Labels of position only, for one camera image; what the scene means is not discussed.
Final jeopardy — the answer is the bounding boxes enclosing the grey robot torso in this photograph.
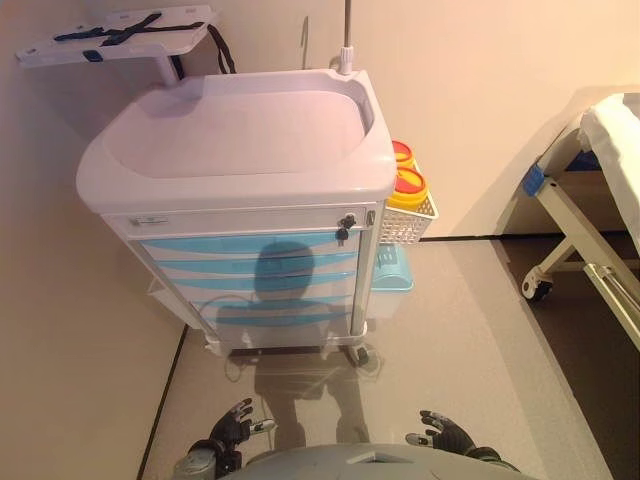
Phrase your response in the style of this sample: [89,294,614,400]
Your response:
[229,443,539,480]

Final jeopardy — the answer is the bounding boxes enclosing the dark crossed shelf strap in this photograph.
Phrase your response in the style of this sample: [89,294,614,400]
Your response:
[53,13,205,49]

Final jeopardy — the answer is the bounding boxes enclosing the waste bin with blue lid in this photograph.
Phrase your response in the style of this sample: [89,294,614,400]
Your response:
[367,244,416,321]

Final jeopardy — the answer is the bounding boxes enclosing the black cart lock keys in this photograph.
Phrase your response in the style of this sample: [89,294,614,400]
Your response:
[335,213,357,246]

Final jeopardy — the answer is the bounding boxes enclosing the blue-fronted cart drawer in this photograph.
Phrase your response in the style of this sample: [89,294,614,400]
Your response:
[167,272,360,301]

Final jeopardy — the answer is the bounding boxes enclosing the white cart side shelf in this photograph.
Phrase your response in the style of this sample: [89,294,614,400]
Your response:
[14,4,216,86]

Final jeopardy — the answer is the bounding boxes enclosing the metal IV pole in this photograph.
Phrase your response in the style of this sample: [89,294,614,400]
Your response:
[329,0,357,77]

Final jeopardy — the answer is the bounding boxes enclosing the translucent white side bin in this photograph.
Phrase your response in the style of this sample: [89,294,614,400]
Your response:
[147,277,174,311]

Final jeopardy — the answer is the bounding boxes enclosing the bed caster wheel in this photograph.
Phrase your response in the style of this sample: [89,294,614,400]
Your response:
[521,269,555,303]

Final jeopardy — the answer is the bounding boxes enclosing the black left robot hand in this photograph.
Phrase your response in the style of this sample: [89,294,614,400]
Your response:
[207,398,277,471]

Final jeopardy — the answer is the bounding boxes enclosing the white and blue medical cart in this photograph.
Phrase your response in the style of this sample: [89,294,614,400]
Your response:
[75,69,399,357]

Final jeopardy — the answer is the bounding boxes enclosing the white plastic mesh basket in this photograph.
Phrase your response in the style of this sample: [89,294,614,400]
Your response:
[378,192,440,246]

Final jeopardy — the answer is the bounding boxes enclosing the blue bed corner bumper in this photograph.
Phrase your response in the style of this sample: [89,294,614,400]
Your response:
[522,166,545,199]

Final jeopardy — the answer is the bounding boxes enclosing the black hanging strap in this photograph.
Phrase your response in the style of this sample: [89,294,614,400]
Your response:
[169,23,236,84]

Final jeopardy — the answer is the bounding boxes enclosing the white bed sheet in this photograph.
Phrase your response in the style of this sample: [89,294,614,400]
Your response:
[578,92,640,246]

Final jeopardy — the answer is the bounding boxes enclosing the white hospital bed frame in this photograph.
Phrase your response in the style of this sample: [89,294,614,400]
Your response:
[499,89,640,351]

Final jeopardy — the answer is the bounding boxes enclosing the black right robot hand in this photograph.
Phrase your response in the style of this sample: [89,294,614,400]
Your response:
[405,409,476,457]

